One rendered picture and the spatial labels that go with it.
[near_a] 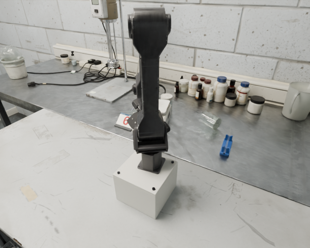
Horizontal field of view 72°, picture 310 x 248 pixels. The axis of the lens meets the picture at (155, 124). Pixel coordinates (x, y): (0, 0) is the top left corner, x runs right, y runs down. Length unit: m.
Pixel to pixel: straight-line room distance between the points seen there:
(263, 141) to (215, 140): 0.20
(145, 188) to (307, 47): 1.00
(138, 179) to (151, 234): 0.14
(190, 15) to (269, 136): 0.77
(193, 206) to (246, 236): 0.15
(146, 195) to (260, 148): 0.53
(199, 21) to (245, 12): 0.23
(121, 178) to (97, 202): 0.13
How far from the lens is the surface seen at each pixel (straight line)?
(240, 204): 0.71
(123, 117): 0.98
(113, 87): 1.34
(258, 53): 1.28
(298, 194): 0.82
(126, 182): 0.59
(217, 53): 1.31
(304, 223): 0.75
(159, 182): 0.58
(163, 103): 0.96
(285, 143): 1.01
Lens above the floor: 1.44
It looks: 33 degrees down
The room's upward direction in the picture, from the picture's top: straight up
